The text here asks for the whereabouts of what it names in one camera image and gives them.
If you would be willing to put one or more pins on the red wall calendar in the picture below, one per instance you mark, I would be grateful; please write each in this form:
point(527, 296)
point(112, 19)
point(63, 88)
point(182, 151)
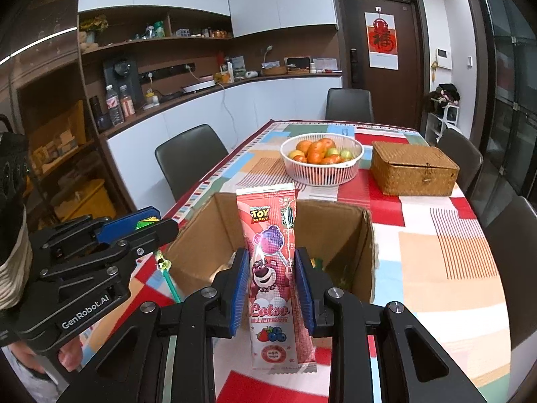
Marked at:
point(381, 37)

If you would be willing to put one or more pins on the yellow plastic crate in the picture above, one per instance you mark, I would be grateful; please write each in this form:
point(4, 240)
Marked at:
point(88, 201)

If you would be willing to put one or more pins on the woven wicker box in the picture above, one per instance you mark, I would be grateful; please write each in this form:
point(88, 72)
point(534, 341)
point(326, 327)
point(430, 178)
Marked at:
point(411, 168)

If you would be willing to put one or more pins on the white base cabinet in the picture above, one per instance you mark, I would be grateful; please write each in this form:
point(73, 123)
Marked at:
point(268, 100)

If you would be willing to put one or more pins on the glass door cabinet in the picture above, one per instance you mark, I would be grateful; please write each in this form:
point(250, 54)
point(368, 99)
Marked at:
point(512, 92)

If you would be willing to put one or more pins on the colourful patchwork tablecloth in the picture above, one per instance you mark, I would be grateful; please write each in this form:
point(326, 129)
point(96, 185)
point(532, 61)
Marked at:
point(440, 260)

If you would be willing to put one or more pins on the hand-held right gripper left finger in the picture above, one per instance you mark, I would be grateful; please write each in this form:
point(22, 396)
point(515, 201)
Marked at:
point(239, 289)

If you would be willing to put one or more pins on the flat white counter appliance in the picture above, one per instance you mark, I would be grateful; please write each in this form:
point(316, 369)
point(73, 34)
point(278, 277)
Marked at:
point(199, 87)

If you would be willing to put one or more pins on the pink lollipop packet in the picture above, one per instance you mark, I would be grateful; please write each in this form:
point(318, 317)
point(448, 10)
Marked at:
point(270, 277)

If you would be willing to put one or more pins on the black water dispenser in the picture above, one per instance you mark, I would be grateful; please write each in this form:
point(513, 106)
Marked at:
point(123, 71)

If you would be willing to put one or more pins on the person's left hand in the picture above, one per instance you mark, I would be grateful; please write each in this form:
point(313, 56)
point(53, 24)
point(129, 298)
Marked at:
point(70, 354)

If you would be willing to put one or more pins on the clear bottle orange label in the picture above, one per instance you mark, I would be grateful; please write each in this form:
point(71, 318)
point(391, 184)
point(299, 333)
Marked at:
point(128, 103)

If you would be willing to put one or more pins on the green stick candy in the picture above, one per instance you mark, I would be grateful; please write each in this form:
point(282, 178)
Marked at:
point(170, 281)

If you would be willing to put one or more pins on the green yellow snack packet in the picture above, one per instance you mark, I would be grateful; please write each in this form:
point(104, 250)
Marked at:
point(147, 221)

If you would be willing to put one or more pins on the wooden shelf unit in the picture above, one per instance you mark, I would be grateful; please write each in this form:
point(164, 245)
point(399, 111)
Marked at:
point(50, 134)

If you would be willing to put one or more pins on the green fruit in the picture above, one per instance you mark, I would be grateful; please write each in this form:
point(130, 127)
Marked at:
point(346, 154)
point(332, 152)

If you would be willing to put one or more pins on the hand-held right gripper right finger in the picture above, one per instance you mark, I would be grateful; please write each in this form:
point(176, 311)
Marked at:
point(304, 294)

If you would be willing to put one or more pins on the white plastic fruit basket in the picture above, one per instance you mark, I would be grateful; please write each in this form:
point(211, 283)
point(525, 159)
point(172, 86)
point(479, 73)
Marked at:
point(323, 175)

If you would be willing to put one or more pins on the small wicker tray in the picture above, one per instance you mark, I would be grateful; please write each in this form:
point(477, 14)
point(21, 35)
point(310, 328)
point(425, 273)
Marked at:
point(273, 70)

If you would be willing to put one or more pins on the white wall intercom panel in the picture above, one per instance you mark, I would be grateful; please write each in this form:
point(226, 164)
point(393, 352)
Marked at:
point(444, 58)

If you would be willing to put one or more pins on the white shoe rack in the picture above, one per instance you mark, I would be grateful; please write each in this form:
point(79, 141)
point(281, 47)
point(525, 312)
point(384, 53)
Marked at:
point(444, 121)

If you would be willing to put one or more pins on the dark brown door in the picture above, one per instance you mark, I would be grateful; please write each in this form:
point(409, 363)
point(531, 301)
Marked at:
point(411, 92)

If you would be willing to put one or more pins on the pile of oranges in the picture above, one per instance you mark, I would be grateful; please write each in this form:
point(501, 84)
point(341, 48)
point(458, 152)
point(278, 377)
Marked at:
point(314, 151)

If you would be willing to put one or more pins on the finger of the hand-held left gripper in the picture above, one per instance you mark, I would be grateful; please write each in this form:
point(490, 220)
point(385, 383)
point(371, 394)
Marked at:
point(126, 222)
point(151, 237)

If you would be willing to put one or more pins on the person's left forearm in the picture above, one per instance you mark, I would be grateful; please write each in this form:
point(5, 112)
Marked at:
point(14, 260)

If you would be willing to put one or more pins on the grey dining chair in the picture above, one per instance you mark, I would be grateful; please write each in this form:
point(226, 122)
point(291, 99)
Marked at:
point(461, 155)
point(188, 155)
point(348, 105)
point(512, 260)

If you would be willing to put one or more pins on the clear bottle red label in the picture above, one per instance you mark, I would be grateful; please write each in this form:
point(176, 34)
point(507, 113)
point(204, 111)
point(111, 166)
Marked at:
point(114, 107)

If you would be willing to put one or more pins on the cardboard box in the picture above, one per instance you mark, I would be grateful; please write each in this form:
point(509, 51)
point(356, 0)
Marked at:
point(197, 252)

